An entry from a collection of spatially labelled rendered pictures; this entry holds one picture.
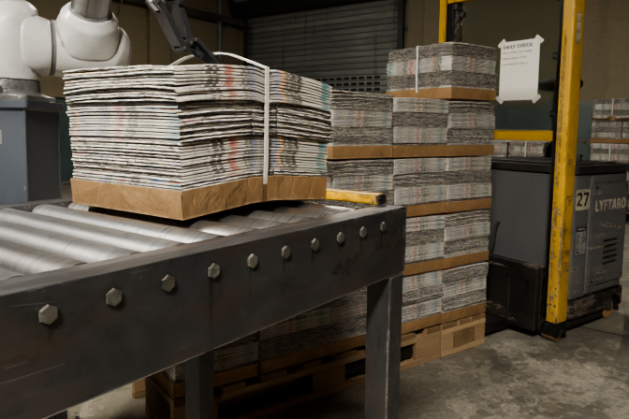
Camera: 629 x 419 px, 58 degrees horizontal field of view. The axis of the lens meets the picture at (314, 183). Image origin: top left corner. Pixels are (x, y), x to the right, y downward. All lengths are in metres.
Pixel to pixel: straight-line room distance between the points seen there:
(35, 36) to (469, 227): 1.75
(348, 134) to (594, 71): 6.53
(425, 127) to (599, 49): 6.21
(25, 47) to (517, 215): 2.26
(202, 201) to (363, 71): 8.72
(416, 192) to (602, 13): 6.39
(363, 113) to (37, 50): 1.04
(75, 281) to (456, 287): 2.06
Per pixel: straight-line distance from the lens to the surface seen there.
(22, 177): 1.65
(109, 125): 0.96
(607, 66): 8.27
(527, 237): 2.96
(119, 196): 0.95
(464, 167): 2.42
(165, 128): 0.86
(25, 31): 1.71
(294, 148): 1.02
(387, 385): 1.09
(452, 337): 2.53
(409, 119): 2.17
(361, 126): 2.00
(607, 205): 3.09
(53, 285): 0.55
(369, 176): 2.04
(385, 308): 1.04
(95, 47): 1.70
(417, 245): 2.26
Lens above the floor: 0.94
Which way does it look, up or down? 6 degrees down
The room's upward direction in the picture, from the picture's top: 1 degrees clockwise
